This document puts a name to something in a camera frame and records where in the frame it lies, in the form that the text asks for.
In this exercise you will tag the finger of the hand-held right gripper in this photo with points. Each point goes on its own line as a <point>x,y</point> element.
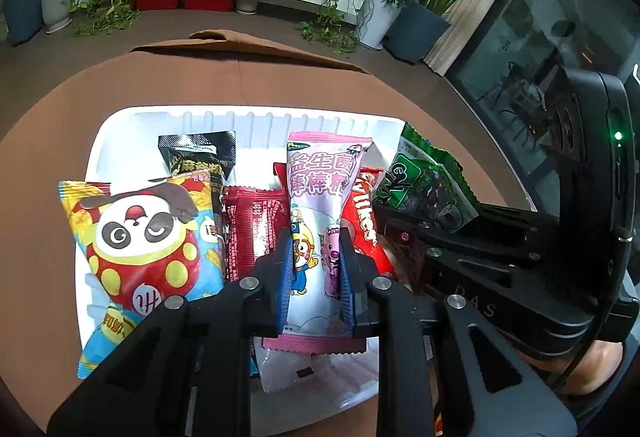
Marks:
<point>425,239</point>
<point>525,224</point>

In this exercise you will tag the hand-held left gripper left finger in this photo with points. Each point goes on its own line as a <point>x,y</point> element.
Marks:
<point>285,277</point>

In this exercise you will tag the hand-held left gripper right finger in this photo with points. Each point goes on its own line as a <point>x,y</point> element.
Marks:
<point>347,287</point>

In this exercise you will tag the green snack packet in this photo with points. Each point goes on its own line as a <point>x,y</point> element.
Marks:
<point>425,182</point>

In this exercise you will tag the red snack bag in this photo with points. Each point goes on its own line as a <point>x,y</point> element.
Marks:
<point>365,222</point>

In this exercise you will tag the pink snack packet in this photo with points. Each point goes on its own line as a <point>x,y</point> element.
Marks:
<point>315,197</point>

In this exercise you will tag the panda print snack packet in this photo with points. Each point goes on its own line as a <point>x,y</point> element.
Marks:
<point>145,242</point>

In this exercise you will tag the black snack packet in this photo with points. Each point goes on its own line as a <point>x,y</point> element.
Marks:
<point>195,152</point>

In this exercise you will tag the white plastic tray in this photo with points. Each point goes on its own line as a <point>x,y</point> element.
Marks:
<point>320,122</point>

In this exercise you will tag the person's right hand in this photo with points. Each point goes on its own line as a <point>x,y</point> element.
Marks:
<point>600,367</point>

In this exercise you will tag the dark red snack packet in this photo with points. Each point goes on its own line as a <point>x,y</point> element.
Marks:
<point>252,227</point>

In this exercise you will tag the white translucent snack packet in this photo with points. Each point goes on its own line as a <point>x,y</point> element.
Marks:
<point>320,369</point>

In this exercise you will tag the glass door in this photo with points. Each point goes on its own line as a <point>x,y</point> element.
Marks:
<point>525,47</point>

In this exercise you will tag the wooden slat panel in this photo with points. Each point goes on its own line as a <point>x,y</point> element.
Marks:
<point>480,17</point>

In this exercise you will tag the vine plant white tall pot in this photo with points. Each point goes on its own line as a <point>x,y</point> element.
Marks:
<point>372,29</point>

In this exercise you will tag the small white bowl pot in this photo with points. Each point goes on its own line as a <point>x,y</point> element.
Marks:
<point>247,3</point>

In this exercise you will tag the red storage box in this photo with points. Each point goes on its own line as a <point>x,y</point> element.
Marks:
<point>207,1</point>
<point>157,0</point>

